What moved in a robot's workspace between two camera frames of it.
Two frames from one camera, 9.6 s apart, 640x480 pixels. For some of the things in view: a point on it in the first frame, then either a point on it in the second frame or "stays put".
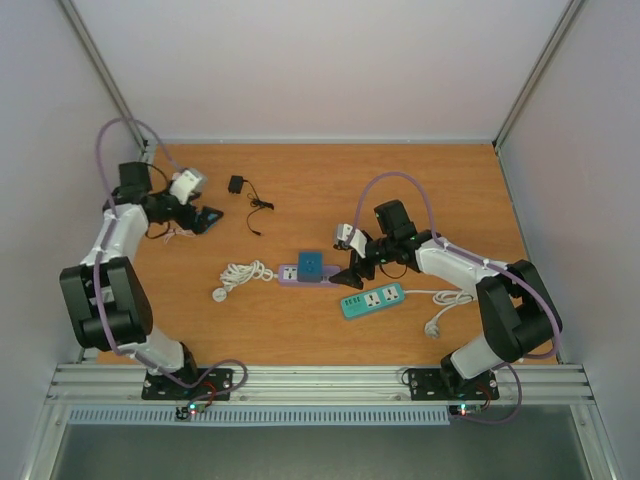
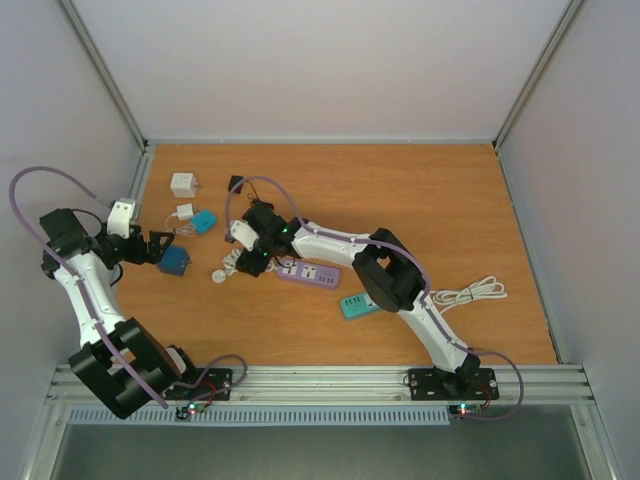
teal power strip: x=372 y=300 stays put
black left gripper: x=187 y=222 → x=154 y=253
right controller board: x=465 y=409 stays put
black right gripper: x=358 y=274 → x=254 y=263
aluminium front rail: x=318 y=386 stays put
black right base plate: x=426 y=384 stays put
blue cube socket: x=310 y=267 → x=175 y=260
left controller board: x=192 y=408 stays put
